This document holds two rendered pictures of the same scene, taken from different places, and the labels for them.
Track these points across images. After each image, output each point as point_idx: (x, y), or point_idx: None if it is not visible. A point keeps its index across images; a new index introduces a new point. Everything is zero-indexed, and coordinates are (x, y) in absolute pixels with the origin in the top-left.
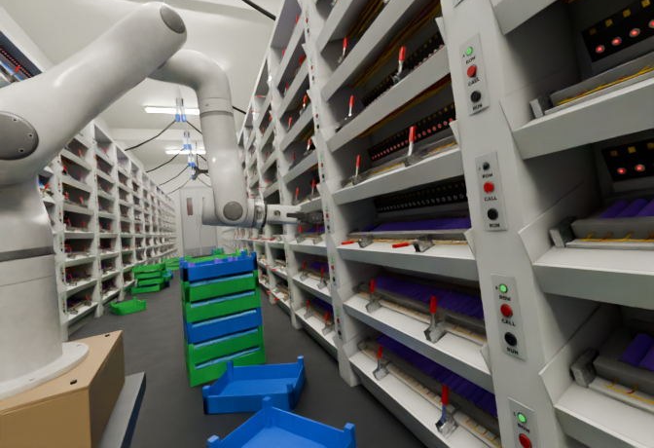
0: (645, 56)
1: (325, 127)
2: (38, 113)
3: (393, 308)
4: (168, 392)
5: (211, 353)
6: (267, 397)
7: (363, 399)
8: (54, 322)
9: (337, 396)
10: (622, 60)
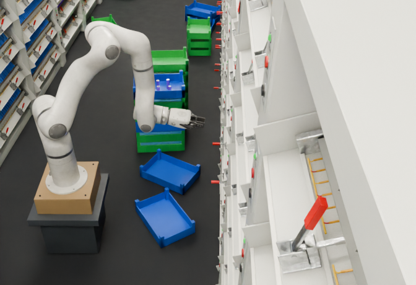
0: None
1: (231, 47)
2: (64, 118)
3: None
4: (125, 152)
5: (150, 139)
6: (166, 188)
7: (219, 205)
8: (77, 170)
9: (208, 196)
10: None
